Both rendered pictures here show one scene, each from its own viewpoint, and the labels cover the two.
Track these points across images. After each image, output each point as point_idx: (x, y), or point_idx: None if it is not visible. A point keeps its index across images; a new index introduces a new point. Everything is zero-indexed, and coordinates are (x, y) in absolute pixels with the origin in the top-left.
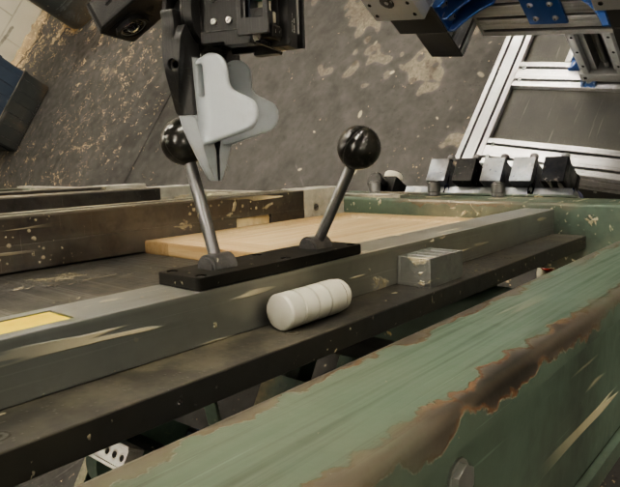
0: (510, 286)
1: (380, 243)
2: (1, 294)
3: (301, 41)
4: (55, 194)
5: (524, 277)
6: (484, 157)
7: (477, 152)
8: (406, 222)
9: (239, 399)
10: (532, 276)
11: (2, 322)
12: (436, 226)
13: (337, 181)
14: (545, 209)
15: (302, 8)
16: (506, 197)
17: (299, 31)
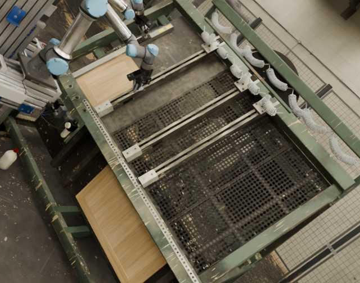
0: (10, 181)
1: (123, 49)
2: (169, 60)
3: (134, 22)
4: (167, 126)
5: (5, 177)
6: None
7: None
8: (94, 88)
9: (111, 275)
10: (3, 175)
11: (162, 30)
12: (106, 60)
13: (7, 281)
14: (73, 73)
15: (133, 19)
16: (68, 87)
17: (134, 21)
